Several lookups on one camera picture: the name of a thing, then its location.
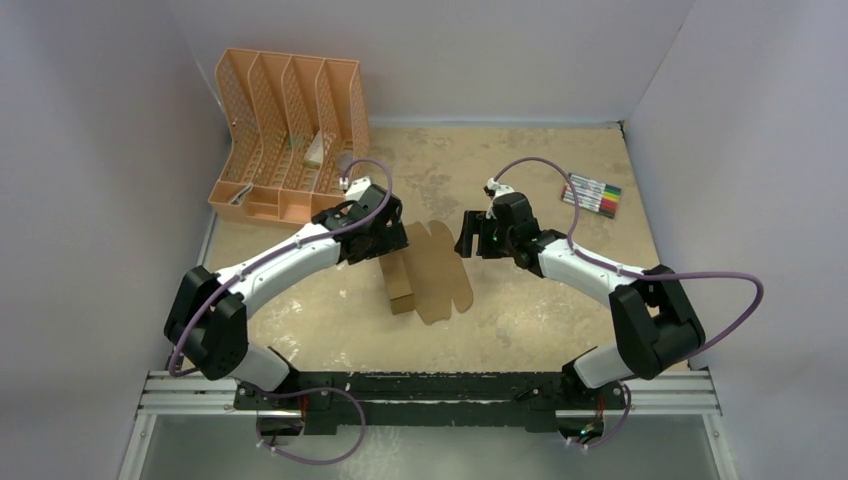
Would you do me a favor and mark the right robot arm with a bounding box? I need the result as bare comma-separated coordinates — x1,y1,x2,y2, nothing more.
454,192,706,407

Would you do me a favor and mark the white card in organizer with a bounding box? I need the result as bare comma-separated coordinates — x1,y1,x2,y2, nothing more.
303,131,325,168

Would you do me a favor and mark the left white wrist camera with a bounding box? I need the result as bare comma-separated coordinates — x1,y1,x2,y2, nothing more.
339,176,372,201

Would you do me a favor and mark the brown cardboard box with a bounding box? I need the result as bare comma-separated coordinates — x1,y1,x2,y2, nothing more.
379,220,474,325

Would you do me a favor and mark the purple cable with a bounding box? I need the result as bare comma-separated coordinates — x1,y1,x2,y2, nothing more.
167,157,394,466
488,156,765,452

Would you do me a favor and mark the pack of coloured markers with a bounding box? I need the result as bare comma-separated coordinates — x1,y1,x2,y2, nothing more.
561,173,622,218

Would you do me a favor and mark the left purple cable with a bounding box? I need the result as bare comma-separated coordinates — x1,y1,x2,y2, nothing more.
167,157,394,466

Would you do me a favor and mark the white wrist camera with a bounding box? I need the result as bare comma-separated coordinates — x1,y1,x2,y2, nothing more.
339,176,372,201
484,177,515,219

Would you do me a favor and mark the small grey object in organizer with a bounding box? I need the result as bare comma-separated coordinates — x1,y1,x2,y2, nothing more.
335,150,355,178

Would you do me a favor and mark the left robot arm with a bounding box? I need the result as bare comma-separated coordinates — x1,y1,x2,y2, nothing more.
164,179,408,409

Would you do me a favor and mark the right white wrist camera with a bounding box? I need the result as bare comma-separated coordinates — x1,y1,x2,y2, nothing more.
484,177,515,219

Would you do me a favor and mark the orange plastic file organizer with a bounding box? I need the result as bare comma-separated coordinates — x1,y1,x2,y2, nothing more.
208,48,370,228

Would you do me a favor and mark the aluminium rail frame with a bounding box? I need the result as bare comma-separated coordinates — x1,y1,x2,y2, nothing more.
119,371,740,479

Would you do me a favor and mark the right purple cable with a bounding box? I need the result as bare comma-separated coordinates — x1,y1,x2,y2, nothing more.
488,156,765,452

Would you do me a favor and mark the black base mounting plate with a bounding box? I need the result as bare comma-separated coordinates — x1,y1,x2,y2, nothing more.
229,347,632,437

